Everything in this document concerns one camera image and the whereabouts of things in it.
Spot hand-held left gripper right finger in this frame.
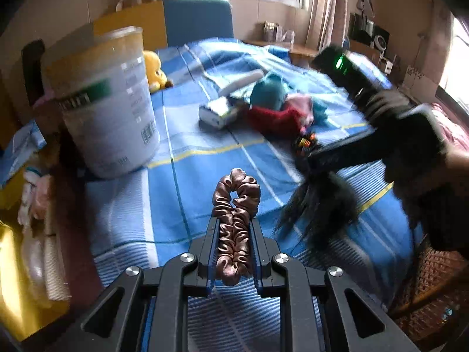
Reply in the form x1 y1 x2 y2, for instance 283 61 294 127
250 218 422 352

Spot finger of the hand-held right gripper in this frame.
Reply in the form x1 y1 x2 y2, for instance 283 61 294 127
307 130 385 171

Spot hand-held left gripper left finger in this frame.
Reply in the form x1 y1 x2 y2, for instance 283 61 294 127
47 217 220 352

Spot brown satin scrunchie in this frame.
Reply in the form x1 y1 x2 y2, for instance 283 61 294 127
212 168 261 287

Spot colourful hair ties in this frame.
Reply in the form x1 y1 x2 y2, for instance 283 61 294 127
291 132 317 158

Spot black wig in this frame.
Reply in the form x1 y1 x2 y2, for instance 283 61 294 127
275 170 396 253

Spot pink cloth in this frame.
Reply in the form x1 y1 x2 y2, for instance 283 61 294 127
286 93 316 125

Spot red sock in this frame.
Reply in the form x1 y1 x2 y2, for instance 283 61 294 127
246 106 305 138

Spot teal sock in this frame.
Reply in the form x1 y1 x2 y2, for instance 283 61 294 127
250 73 328 123

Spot white tube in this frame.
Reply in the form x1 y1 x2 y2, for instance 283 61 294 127
219 69 265 98

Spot small white blue box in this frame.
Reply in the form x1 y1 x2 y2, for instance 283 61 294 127
198 97 244 130

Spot gold tin tray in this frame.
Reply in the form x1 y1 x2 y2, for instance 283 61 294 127
0 125 103 341

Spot person's right forearm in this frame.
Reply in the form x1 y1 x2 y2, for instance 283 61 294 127
383 143 469 261

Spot side window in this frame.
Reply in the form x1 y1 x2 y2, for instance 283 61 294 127
440 18 469 99

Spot cluttered shelf unit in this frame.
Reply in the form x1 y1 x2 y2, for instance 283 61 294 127
346 0 407 77

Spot clear desk organizer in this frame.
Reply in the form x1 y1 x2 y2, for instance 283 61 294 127
263 21 295 43

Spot wicker chair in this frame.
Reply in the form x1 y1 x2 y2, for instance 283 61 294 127
388 235 469 341

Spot white protein powder can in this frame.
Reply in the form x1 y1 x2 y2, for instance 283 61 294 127
43 26 161 180

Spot yellow plush toy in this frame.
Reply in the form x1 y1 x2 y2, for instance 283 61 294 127
142 49 174 93

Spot grey yellow blue headboard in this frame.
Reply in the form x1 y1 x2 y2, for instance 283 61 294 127
91 0 234 48

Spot black rolled mat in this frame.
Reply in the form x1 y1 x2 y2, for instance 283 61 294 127
21 40 46 98

